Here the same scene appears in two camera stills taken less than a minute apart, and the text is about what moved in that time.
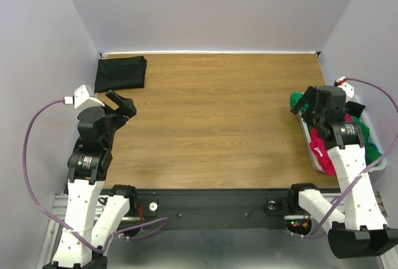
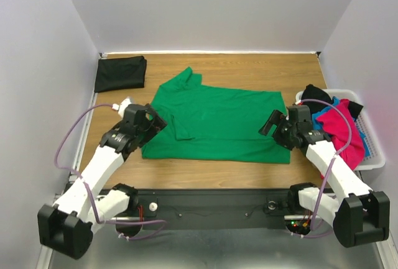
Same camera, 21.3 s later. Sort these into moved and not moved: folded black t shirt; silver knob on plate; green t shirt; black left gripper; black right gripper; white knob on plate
Moved: green t shirt; black left gripper; black right gripper
Not moved: silver knob on plate; folded black t shirt; white knob on plate
